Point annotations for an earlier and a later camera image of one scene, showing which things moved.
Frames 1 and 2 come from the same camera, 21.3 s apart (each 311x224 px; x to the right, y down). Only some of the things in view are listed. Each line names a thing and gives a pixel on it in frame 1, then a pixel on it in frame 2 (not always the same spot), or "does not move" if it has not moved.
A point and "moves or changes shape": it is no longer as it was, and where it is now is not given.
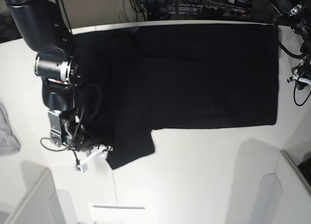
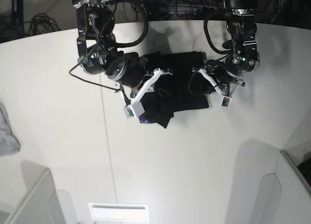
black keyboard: [305, 167] does not move
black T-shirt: [136, 78] moves or changes shape
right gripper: [302, 73] -> [223, 75]
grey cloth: [9, 144] does not move
